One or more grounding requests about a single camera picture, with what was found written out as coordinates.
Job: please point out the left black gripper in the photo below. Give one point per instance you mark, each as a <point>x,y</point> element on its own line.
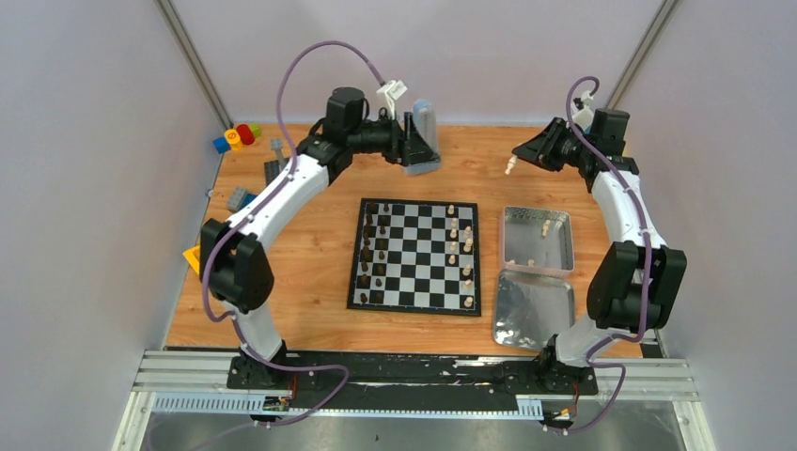
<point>407,139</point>

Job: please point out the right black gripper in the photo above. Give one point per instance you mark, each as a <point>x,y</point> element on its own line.
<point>540,149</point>

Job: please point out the white chess piece carried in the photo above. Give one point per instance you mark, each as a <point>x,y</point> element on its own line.
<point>511,164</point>

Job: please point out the clear plastic container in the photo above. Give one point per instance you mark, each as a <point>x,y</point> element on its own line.
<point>522,248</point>

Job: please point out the black white chessboard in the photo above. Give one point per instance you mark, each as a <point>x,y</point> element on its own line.
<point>416,257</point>

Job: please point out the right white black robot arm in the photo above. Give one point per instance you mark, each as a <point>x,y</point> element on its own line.
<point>635,287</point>

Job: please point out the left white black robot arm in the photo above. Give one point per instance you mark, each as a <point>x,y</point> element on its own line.
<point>233,266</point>

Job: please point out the grey lego tower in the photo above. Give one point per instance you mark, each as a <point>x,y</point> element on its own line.
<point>276,145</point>

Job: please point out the grey lego baseplate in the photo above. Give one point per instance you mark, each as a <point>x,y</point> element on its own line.
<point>272,170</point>

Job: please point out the silver metal tray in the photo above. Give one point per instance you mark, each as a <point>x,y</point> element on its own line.
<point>530,308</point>

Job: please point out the colourful toy blocks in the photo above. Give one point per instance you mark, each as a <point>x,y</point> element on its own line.
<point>235,139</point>

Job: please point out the blue grey lego brick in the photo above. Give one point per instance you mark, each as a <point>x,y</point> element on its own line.
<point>239,199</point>

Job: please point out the yellow plastic triangle toy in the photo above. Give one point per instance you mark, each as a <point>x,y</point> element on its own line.
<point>192,257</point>

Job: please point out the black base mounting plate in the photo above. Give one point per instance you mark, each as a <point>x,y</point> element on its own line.
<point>403,382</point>

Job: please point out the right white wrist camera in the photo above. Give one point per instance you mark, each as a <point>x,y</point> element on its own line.
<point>581,111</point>

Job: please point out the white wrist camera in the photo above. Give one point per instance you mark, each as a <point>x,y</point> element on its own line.
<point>388,95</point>
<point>581,111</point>

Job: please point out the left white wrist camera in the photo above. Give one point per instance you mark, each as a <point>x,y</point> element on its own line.
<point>388,95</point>

